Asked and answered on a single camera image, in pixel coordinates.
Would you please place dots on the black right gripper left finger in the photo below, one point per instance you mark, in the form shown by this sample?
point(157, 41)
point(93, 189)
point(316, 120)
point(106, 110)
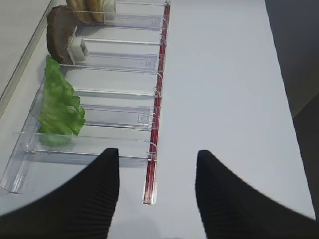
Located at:
point(81, 208)

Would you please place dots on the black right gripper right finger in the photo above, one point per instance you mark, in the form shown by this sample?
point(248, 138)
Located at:
point(232, 209)

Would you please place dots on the lettuce leaf in rack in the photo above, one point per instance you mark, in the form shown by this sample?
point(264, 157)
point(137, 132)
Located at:
point(61, 115)

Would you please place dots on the rear meat patty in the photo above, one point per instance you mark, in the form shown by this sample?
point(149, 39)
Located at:
point(61, 24)

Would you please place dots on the clear right acrylic rack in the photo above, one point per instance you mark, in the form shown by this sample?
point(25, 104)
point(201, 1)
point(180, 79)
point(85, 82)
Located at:
point(114, 72)

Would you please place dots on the metal baking tray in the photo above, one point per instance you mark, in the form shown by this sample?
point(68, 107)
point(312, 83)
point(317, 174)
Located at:
point(22, 24)

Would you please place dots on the red rail strip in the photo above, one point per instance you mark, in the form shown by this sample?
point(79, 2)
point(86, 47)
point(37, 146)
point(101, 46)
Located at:
point(150, 184)

